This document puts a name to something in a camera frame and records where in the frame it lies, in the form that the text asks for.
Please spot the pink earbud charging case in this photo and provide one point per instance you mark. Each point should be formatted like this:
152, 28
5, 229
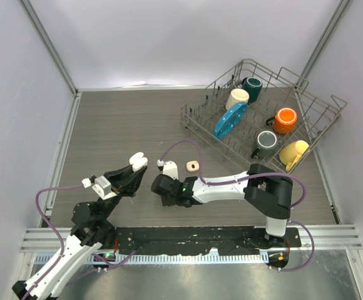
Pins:
192, 166

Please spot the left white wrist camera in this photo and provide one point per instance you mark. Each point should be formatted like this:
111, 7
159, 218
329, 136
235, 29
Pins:
100, 185

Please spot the black mounting base plate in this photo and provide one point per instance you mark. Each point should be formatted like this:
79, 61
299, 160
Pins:
192, 241

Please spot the yellow mug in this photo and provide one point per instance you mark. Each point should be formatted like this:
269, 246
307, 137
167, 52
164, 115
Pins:
292, 153

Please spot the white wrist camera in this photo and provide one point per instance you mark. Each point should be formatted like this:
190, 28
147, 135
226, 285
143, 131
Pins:
100, 185
168, 168

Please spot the dark teal mug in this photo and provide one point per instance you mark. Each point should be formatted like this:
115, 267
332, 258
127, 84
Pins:
253, 87

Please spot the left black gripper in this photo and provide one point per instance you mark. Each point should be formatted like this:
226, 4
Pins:
115, 177

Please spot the aluminium frame rail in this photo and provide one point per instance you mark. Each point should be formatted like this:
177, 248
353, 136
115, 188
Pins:
38, 240

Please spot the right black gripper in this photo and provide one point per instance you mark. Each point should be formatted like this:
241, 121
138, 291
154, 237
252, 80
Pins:
168, 202

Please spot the orange mug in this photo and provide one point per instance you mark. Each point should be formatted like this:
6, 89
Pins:
283, 121

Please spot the grey green mug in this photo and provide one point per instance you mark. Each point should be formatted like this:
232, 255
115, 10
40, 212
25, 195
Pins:
265, 145

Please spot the white earbud charging case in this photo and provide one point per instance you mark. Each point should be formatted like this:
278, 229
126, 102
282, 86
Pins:
137, 161

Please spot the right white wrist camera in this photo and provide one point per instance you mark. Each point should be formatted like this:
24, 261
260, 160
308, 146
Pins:
168, 168

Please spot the grey wire dish rack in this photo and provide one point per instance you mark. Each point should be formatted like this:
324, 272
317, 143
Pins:
282, 88

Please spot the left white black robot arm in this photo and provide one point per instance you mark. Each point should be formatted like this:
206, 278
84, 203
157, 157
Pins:
91, 230

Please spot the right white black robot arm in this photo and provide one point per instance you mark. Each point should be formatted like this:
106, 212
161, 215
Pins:
266, 190

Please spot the white slotted cable duct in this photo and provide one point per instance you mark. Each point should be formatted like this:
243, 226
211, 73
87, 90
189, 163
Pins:
212, 257

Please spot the cream mug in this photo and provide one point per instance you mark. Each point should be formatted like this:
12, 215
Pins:
236, 95

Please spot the blue polka dot plate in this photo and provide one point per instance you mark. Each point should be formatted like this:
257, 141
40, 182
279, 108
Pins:
229, 120

